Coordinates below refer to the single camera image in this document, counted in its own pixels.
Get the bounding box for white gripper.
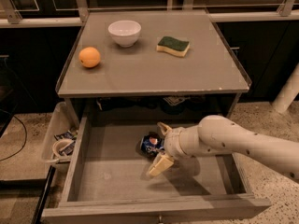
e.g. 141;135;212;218
147;122;200;177

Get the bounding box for blue pepsi can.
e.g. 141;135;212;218
140;134;164;157

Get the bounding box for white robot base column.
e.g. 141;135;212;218
272;64;299;113

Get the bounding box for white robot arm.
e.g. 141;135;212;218
148;115;299;182

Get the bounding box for open grey top drawer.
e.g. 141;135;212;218
42;115;270;224

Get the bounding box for grey counter cabinet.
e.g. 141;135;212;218
57;10;250;122

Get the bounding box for green and yellow sponge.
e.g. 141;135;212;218
156;36;190;58

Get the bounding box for clear plastic bin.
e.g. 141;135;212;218
41;102;78;173

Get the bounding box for roll of tape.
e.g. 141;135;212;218
52;139;75;158

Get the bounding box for orange fruit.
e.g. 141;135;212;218
78;47;101;68

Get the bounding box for white ceramic bowl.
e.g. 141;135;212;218
108;21;141;48

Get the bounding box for metal railing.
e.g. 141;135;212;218
0;0;299;27

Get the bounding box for black cable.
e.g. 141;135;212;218
0;108;28;162

